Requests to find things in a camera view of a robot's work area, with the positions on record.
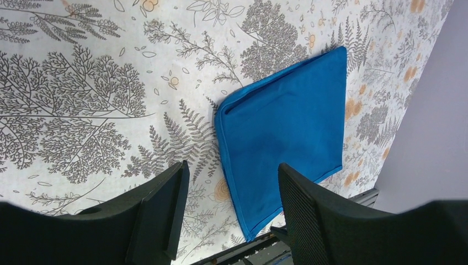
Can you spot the floral tablecloth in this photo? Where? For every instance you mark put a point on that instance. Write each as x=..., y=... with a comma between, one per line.
x=97, y=97

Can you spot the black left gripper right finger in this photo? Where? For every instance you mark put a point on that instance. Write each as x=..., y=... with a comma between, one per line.
x=324, y=228

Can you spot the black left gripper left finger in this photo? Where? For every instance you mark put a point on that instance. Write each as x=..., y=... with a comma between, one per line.
x=141, y=226

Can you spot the blue cloth napkin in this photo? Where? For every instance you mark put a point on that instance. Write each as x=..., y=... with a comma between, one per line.
x=294, y=116

